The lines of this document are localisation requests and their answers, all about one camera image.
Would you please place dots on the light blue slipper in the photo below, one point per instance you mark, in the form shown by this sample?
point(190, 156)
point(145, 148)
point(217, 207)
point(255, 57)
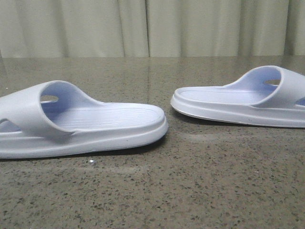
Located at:
point(57, 118)
point(265, 96)

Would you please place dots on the pale green curtain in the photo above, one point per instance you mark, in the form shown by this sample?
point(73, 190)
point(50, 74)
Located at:
point(151, 28)

